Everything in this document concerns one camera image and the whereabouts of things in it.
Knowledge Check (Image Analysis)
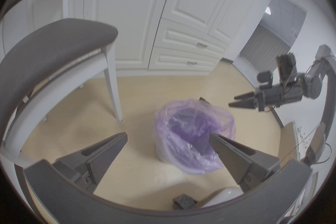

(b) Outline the thin black cable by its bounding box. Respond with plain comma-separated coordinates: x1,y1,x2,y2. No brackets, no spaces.
281,123,332,166

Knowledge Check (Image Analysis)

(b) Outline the grey seat white chair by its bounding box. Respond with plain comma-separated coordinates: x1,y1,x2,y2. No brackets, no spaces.
0,0,124,168

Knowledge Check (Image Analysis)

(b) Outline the white trash bin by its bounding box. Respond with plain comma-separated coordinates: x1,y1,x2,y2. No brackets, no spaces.
155,110,237,166

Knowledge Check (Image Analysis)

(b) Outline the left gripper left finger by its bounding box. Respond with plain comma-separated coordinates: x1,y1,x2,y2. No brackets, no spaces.
52,132,128,193

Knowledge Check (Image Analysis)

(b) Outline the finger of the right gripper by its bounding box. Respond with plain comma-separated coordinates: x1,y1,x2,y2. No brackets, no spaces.
234,91,258,100
228,99,260,110

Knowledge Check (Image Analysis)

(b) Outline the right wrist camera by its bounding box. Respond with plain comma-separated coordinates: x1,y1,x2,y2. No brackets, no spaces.
257,70,275,90

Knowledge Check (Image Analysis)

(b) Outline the purple plastic bag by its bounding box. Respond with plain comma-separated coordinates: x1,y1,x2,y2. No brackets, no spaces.
153,98,237,176

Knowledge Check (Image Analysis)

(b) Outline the white wardrobe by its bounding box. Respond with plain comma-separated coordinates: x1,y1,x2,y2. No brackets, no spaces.
68,0,272,76

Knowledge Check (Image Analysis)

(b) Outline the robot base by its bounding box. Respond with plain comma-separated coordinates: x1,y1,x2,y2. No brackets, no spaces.
172,186,243,210

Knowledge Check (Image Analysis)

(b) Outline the grey curtain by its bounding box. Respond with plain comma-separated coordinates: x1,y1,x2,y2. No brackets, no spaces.
240,26,292,79

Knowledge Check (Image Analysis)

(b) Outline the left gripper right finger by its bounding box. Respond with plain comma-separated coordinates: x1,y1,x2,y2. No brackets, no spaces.
209,134,281,193

